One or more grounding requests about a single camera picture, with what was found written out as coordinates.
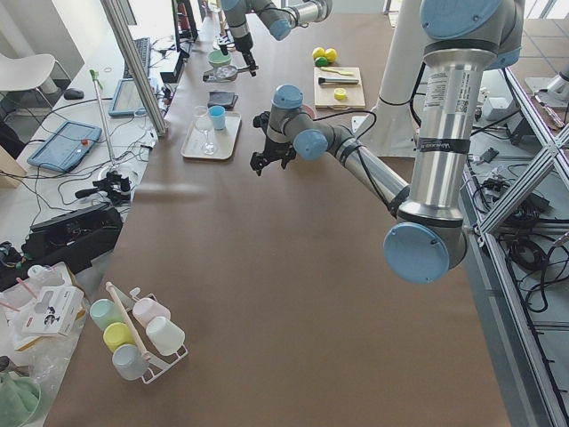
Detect wooden cutting board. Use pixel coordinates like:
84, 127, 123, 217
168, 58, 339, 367
314, 67, 365, 109

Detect cream rabbit serving tray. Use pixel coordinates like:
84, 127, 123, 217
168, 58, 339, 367
180, 108, 241, 160

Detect stainless steel ice scoop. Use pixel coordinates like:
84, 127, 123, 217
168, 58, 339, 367
203, 65, 250, 83

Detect green lime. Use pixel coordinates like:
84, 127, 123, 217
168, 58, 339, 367
325, 48, 338, 63

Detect mint green bowl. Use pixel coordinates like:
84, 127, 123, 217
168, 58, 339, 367
207, 50, 232, 70

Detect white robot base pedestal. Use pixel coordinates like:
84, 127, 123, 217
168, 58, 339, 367
357, 1, 428, 139

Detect light blue plastic cup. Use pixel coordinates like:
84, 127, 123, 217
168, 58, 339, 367
208, 105, 226, 131

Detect clear wine glass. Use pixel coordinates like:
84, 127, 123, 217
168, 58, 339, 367
193, 105, 217, 156

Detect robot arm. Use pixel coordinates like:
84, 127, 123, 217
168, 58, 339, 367
221, 0, 333, 77
250, 1, 525, 284

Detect blue teach pendant tablet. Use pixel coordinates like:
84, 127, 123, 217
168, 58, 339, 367
27, 121, 102, 173

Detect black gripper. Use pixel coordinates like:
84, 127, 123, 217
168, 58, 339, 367
234, 35, 258, 77
250, 111, 297, 176

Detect pink plastic bowl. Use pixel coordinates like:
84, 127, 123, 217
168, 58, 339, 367
307, 107, 317, 120

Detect clear plastic ice cubes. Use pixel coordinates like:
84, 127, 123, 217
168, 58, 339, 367
209, 66, 238, 82

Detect half cut lemon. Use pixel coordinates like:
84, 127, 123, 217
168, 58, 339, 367
334, 88, 347, 100

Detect white wire cup rack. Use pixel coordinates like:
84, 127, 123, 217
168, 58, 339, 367
91, 286, 190, 384

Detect yellow plastic knife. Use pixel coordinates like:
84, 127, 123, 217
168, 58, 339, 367
319, 67, 354, 76

